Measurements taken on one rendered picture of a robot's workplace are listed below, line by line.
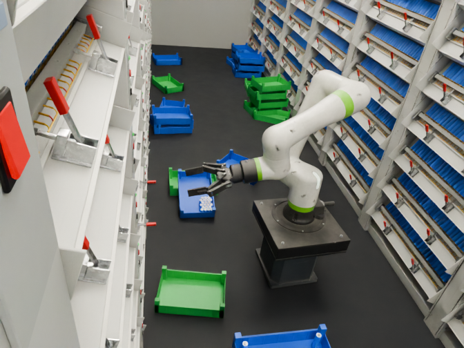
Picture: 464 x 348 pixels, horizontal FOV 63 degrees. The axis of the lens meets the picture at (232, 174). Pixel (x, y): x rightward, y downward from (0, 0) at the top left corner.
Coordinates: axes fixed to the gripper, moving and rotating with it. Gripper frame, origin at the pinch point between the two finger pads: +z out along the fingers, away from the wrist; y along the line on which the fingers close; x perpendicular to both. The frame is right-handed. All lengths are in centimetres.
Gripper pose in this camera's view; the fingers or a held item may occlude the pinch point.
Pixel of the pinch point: (189, 181)
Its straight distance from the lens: 146.6
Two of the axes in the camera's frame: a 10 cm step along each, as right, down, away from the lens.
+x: -1.0, -8.0, -5.9
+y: -1.7, -5.7, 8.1
